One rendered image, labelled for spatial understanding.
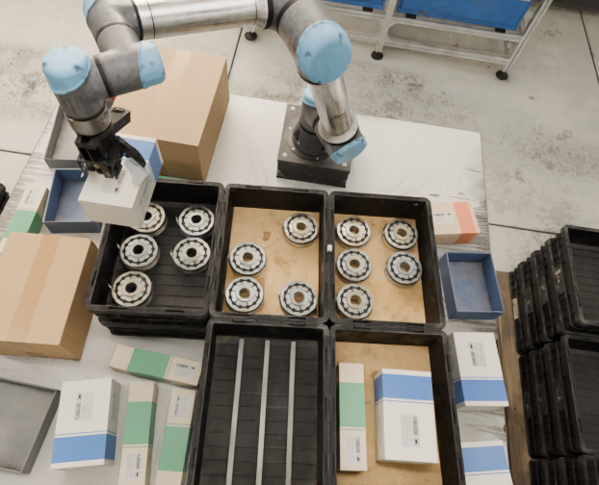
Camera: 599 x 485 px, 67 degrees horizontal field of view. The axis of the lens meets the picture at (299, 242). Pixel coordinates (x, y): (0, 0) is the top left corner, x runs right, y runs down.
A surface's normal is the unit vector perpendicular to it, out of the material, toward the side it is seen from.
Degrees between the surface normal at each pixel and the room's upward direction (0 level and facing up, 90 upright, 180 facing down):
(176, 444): 0
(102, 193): 0
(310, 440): 0
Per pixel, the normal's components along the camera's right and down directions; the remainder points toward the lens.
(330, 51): 0.43, 0.79
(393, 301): 0.08, -0.47
